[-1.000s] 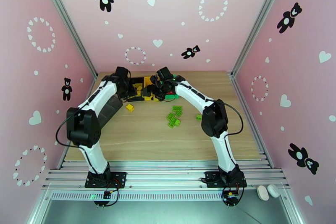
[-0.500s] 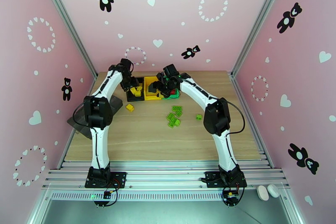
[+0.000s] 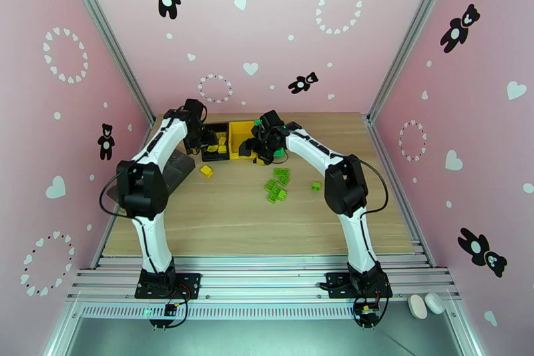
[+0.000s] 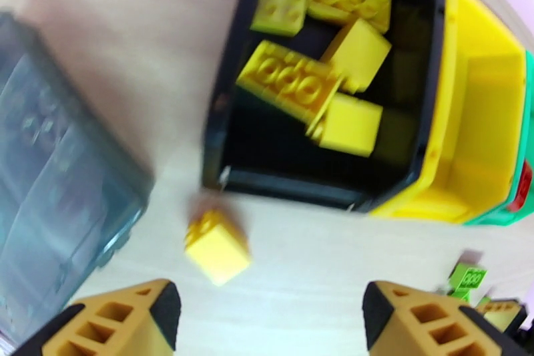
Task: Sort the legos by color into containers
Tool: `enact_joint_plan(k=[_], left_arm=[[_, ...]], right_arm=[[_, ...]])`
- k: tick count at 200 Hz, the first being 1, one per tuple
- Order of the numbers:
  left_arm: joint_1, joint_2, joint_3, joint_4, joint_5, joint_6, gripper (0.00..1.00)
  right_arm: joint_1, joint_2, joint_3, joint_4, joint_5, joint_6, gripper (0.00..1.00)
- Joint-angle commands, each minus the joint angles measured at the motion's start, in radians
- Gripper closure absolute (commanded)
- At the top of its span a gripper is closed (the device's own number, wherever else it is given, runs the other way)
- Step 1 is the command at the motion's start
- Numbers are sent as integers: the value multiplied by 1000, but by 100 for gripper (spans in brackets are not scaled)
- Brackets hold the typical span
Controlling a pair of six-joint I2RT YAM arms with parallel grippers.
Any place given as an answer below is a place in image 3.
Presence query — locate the aluminium frame post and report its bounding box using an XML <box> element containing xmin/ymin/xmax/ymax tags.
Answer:
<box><xmin>366</xmin><ymin>0</ymin><xmax>460</xmax><ymax>122</ymax></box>
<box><xmin>56</xmin><ymin>0</ymin><xmax>156</xmax><ymax>128</ymax></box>

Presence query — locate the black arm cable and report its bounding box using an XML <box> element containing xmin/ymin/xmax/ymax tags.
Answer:
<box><xmin>98</xmin><ymin>168</ymin><xmax>128</xmax><ymax>219</ymax></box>
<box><xmin>358</xmin><ymin>158</ymin><xmax>390</xmax><ymax>214</ymax></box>

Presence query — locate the white oval object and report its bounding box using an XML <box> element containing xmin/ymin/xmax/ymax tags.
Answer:
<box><xmin>408</xmin><ymin>294</ymin><xmax>429</xmax><ymax>320</ymax></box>
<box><xmin>425</xmin><ymin>292</ymin><xmax>447</xmax><ymax>315</ymax></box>

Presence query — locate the black base cable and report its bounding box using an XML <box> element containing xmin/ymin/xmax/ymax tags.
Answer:
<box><xmin>149</xmin><ymin>283</ymin><xmax>201</xmax><ymax>331</ymax></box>
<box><xmin>352</xmin><ymin>279</ymin><xmax>392</xmax><ymax>331</ymax></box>

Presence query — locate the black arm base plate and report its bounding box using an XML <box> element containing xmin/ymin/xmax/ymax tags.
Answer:
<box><xmin>325</xmin><ymin>272</ymin><xmax>394</xmax><ymax>300</ymax></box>
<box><xmin>134</xmin><ymin>272</ymin><xmax>202</xmax><ymax>300</ymax></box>

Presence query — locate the green plastic bin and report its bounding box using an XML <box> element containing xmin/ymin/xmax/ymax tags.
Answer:
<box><xmin>253</xmin><ymin>118</ymin><xmax>289</xmax><ymax>160</ymax></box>

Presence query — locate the slotted metal strip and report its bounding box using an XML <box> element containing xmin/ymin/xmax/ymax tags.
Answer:
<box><xmin>79</xmin><ymin>303</ymin><xmax>453</xmax><ymax>321</ymax></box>

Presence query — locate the white heart wall sticker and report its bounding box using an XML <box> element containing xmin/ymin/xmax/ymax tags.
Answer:
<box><xmin>445</xmin><ymin>149</ymin><xmax>464</xmax><ymax>172</ymax></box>
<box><xmin>507</xmin><ymin>81</ymin><xmax>528</xmax><ymax>101</ymax></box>

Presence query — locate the yellow plastic bin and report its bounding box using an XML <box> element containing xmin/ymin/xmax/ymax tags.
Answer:
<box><xmin>228</xmin><ymin>120</ymin><xmax>258</xmax><ymax>161</ymax></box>

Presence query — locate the black plastic bin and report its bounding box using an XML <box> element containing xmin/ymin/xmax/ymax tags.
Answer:
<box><xmin>201</xmin><ymin>122</ymin><xmax>231</xmax><ymax>162</ymax></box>

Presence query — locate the aluminium rail platform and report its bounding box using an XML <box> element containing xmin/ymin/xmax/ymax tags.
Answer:
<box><xmin>66</xmin><ymin>254</ymin><xmax>462</xmax><ymax>306</ymax></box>

